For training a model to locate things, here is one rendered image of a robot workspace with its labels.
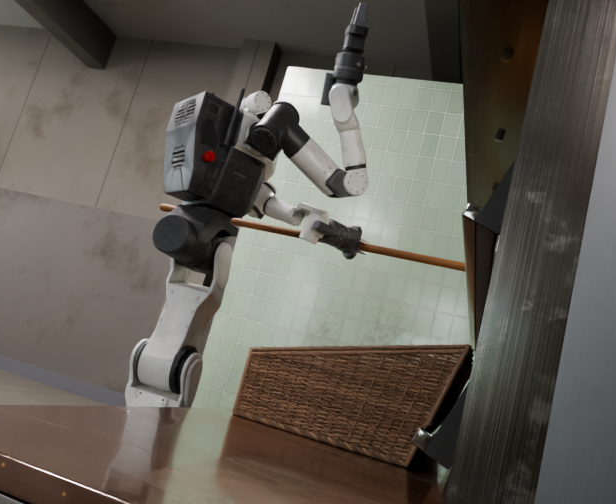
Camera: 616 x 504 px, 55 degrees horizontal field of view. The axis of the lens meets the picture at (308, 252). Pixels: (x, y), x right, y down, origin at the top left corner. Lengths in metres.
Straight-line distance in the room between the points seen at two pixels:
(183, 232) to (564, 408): 1.23
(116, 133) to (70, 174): 0.58
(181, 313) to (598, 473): 1.38
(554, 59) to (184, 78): 5.29
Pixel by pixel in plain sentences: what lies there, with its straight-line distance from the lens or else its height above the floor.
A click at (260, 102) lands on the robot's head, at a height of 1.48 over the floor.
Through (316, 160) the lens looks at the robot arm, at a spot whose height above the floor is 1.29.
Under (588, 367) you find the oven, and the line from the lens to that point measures 0.61.
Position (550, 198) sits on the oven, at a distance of 0.64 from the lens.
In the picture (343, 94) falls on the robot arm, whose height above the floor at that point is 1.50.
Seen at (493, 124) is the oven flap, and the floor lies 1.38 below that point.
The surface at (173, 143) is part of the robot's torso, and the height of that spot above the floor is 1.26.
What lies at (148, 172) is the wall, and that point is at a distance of 5.61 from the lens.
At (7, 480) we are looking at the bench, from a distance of 0.62.
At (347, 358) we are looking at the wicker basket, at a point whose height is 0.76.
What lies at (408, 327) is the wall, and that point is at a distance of 3.42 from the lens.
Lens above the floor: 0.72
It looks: 11 degrees up
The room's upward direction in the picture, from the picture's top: 15 degrees clockwise
